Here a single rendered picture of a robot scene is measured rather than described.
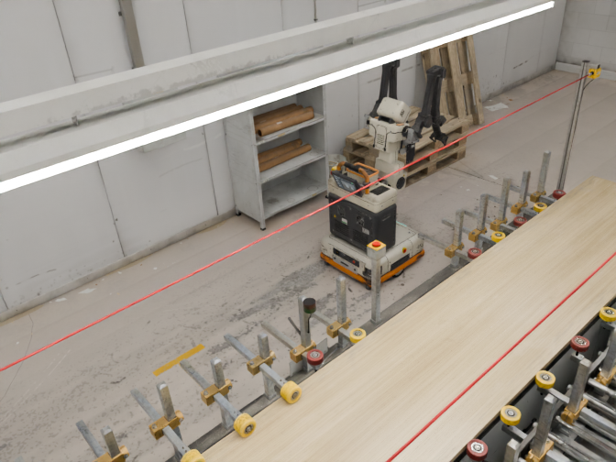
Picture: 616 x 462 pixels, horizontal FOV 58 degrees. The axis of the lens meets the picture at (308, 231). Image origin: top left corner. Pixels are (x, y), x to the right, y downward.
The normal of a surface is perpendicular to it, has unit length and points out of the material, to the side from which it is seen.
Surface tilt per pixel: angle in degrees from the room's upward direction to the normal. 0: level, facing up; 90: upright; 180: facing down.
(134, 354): 0
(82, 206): 90
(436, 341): 0
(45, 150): 61
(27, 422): 0
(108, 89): 90
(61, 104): 90
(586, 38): 90
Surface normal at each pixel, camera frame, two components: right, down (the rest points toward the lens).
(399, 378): -0.06, -0.85
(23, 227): 0.66, 0.36
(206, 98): 0.55, -0.10
